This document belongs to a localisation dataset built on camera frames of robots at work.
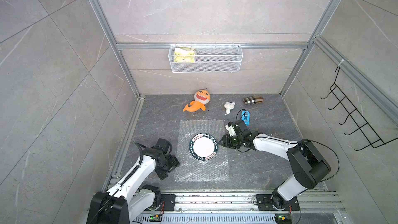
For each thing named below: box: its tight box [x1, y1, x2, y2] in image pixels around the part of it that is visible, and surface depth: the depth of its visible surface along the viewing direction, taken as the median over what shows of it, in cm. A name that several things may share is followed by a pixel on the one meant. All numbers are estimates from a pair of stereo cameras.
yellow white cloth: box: [173, 47, 196, 63], surface depth 89 cm
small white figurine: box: [223, 101, 236, 115], surface depth 112 cm
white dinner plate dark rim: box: [188, 132, 219, 161], surface depth 92 cm
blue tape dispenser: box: [241, 110, 251, 126], surface depth 106 cm
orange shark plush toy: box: [182, 89, 211, 112], surface depth 111 cm
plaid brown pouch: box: [243, 95, 265, 105], surface depth 116 cm
